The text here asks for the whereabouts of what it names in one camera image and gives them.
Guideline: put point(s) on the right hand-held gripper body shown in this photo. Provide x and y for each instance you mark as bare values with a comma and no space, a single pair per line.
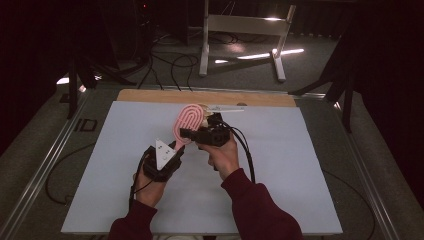
215,135

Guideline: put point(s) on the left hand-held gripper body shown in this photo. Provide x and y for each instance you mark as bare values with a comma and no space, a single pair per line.
163,160

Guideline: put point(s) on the cream ringed cup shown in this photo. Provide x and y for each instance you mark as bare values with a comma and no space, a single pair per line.
205,121

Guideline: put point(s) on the pink hairbrush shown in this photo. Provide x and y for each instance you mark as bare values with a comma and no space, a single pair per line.
188,118

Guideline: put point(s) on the person's right hand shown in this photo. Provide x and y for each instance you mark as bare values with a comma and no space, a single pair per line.
221,160

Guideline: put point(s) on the person's left hand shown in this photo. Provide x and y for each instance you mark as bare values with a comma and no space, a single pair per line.
150,191

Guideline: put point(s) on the white table mat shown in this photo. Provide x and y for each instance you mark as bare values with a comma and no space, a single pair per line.
206,200

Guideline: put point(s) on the grey metal stand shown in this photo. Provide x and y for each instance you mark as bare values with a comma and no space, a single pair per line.
246,25

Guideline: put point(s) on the dark tripod stand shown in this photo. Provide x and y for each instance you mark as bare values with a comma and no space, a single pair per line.
343,90
75,86

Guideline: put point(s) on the dark equipment rack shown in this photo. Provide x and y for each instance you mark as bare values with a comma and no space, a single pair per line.
133,30

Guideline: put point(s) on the metal floor rail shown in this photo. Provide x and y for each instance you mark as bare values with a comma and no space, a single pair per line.
36,180
370,180

